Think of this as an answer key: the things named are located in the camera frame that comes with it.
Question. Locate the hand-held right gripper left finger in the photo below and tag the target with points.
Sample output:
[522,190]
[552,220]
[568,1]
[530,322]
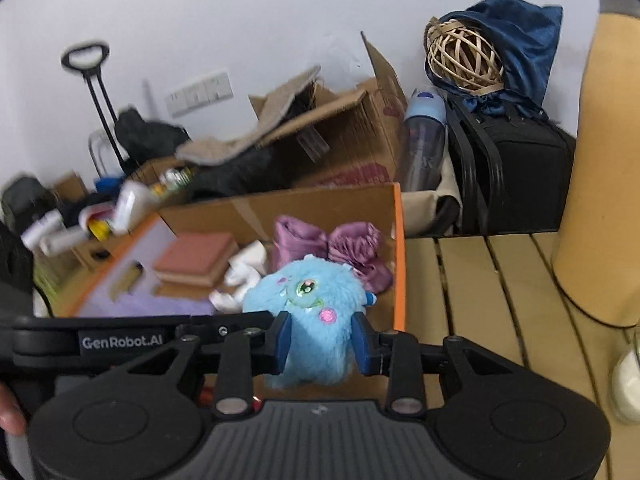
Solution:
[282,337]

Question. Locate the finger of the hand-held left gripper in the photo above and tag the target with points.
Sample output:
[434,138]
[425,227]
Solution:
[230,321]

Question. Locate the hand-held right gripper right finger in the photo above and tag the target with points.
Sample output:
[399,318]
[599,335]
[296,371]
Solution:
[362,342]

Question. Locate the blue plush toy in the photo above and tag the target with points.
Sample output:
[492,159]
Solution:
[300,310]

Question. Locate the white plush toy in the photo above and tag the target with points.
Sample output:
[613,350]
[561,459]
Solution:
[245,260]

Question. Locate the pink sponge block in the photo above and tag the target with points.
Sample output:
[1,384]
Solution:
[195,257]

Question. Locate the red-orange cardboard box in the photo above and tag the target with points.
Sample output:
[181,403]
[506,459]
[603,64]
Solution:
[320,205]

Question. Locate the black soft bag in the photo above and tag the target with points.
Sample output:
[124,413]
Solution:
[145,135]

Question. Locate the person's left hand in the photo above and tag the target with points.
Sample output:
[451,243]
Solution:
[11,410]

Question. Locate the small cardboard box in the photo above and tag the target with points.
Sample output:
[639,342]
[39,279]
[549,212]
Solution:
[85,252]

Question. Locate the black cloth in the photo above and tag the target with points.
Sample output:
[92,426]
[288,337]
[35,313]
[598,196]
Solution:
[235,175]

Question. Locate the beige canvas bag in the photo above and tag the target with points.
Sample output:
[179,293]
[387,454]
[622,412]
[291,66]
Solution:
[425,207]

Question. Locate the dark backpack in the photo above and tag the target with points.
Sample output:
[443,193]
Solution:
[22,195]

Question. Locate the white plastic bottle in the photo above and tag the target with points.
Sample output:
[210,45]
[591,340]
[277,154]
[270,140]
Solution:
[132,205]

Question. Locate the beige felt piece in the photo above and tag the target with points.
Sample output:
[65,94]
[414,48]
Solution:
[235,142]

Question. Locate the white folding stool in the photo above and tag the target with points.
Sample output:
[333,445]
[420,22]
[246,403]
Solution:
[95,147]

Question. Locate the blue water bottle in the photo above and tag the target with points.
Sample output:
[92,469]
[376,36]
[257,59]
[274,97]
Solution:
[422,145]

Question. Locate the large brown cardboard box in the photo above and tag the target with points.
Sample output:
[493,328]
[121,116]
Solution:
[350,135]

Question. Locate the black luggage bag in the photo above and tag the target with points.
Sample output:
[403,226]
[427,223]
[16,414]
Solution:
[525,175]

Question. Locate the yellow thermos jug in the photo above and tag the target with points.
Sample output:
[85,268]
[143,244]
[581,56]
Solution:
[600,160]

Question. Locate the wicker ball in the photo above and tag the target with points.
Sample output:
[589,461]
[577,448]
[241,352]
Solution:
[462,55]

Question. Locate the blue velvet bag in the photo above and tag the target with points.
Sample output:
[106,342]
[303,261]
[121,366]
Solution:
[525,40]

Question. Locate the white wall socket panel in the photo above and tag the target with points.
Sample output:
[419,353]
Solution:
[200,92]

